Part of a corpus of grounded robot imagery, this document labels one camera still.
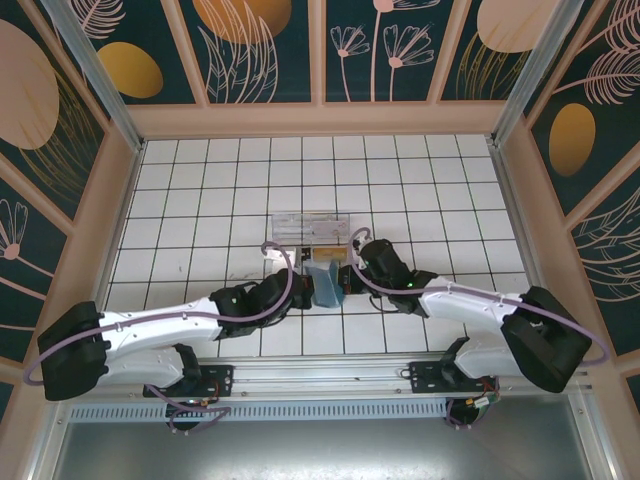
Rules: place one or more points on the clear plastic card tray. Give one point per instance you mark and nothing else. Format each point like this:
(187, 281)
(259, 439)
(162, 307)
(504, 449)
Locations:
(300, 227)

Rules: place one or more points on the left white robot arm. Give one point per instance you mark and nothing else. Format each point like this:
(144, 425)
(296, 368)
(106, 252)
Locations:
(150, 327)

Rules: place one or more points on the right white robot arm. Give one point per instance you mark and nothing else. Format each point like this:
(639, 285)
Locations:
(465, 302)

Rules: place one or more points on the aluminium mounting rail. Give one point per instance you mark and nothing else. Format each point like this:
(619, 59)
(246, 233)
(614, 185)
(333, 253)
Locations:
(320, 377)

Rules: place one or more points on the blue cloth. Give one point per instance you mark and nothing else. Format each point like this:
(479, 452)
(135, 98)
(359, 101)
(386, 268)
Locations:
(327, 285)

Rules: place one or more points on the gold card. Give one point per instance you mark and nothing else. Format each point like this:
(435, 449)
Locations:
(327, 253)

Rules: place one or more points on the pink card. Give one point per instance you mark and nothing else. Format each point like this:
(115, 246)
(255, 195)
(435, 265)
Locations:
(337, 229)

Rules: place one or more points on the aluminium frame post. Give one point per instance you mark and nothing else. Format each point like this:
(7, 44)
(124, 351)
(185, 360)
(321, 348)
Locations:
(536, 65)
(92, 65)

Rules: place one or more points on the black card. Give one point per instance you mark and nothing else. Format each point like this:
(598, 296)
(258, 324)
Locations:
(304, 253)

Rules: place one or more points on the aluminium table side rail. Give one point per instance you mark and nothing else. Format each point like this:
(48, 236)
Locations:
(531, 250)
(120, 225)

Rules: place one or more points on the grey metal plate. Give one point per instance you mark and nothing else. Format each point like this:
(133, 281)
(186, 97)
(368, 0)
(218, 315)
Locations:
(320, 450)

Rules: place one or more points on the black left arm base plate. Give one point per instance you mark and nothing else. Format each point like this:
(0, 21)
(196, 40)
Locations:
(220, 380)

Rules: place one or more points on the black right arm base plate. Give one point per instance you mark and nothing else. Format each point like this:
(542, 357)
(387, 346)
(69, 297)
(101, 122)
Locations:
(425, 380)

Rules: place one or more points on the small green circuit board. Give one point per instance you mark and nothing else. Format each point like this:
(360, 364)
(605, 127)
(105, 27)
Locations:
(482, 402)

